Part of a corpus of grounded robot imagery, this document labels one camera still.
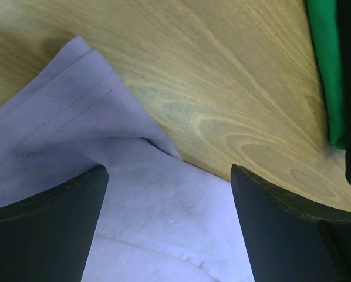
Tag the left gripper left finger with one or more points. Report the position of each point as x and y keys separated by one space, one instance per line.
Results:
x=47 y=237

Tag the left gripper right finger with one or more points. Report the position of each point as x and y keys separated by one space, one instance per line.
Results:
x=289 y=237

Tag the purple t shirt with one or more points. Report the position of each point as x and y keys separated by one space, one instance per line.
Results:
x=162 y=219

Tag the green folded t shirt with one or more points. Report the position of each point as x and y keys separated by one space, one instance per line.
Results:
x=322 y=17

